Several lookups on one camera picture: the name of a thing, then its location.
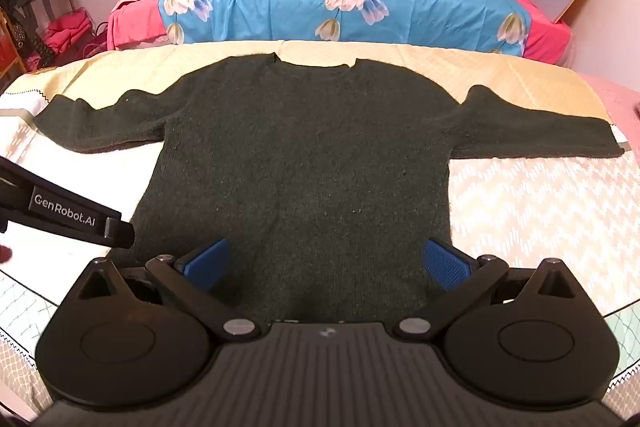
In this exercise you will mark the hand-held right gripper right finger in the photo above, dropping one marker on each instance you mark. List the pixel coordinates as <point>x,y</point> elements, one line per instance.
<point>445,264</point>

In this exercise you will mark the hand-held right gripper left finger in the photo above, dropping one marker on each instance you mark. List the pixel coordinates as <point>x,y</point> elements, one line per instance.
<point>207,264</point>

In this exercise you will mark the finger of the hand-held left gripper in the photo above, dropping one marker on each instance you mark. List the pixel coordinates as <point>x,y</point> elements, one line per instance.
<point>122,233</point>

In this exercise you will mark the dark green knit sweater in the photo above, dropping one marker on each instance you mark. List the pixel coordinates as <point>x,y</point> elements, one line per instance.
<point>300,157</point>

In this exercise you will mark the red clothes pile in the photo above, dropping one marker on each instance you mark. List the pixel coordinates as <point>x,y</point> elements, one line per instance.
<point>67,32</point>

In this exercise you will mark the yellow beige patterned bed cover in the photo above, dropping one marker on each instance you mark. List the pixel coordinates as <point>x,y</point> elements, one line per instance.
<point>525,207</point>

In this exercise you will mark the wooden rack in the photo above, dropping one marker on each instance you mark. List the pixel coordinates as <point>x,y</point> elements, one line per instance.
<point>10,52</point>

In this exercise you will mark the pink blanket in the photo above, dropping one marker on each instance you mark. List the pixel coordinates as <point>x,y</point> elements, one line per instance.
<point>620,107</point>

